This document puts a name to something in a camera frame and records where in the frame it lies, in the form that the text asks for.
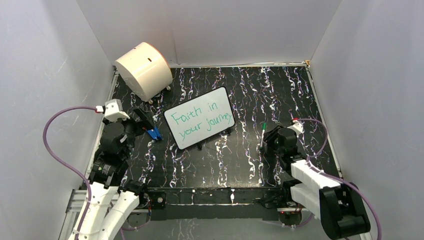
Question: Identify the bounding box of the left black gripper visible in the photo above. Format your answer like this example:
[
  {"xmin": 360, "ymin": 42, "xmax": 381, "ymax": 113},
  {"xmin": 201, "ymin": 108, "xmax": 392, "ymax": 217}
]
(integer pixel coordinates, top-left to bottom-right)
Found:
[{"xmin": 104, "ymin": 107, "xmax": 154, "ymax": 160}]

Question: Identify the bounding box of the small white whiteboard black frame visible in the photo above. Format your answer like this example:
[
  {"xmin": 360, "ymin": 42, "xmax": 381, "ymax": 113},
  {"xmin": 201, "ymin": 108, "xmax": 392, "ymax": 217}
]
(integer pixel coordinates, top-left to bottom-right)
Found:
[{"xmin": 164, "ymin": 86, "xmax": 236, "ymax": 150}]

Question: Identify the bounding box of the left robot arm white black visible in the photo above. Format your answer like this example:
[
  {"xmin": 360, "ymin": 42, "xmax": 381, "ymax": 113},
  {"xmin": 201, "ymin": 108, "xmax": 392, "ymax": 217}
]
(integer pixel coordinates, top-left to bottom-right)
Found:
[{"xmin": 69, "ymin": 106, "xmax": 150, "ymax": 240}]

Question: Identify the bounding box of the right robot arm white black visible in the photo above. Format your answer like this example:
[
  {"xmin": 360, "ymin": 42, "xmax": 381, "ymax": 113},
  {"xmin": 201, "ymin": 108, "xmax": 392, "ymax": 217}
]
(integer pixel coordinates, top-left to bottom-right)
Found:
[{"xmin": 260, "ymin": 121, "xmax": 371, "ymax": 240}]

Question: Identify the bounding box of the white cylindrical drum container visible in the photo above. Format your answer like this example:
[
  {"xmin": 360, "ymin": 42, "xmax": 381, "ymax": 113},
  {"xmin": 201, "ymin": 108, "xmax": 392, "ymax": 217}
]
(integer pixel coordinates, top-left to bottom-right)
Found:
[{"xmin": 114, "ymin": 42, "xmax": 173, "ymax": 104}]

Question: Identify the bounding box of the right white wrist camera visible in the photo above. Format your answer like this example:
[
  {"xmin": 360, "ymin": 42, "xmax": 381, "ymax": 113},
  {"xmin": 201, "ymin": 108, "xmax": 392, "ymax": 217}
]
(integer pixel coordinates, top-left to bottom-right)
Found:
[{"xmin": 287, "ymin": 118, "xmax": 304, "ymax": 137}]

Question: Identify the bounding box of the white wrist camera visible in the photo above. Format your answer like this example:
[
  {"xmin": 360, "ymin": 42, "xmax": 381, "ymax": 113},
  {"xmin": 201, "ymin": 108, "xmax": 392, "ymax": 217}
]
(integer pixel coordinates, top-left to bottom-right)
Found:
[
  {"xmin": 287, "ymin": 118, "xmax": 304, "ymax": 137},
  {"xmin": 95, "ymin": 99, "xmax": 130, "ymax": 122}
]

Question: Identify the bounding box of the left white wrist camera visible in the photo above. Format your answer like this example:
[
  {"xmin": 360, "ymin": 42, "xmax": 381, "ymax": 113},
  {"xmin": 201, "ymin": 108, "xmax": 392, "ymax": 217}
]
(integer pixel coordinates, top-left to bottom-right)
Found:
[{"xmin": 95, "ymin": 99, "xmax": 130, "ymax": 122}]

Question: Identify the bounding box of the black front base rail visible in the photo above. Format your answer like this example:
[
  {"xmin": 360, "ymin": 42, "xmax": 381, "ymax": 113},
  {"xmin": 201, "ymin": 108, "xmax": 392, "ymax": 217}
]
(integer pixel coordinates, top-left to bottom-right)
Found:
[{"xmin": 147, "ymin": 187, "xmax": 302, "ymax": 225}]

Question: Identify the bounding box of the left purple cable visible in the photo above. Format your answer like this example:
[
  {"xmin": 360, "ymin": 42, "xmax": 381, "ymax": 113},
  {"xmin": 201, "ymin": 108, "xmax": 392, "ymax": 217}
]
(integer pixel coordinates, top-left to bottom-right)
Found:
[{"xmin": 42, "ymin": 105, "xmax": 99, "ymax": 240}]

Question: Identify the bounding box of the aluminium frame rail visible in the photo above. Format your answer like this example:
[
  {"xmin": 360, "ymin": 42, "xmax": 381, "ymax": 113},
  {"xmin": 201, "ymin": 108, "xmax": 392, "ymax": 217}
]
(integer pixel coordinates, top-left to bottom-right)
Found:
[{"xmin": 66, "ymin": 187, "xmax": 365, "ymax": 213}]

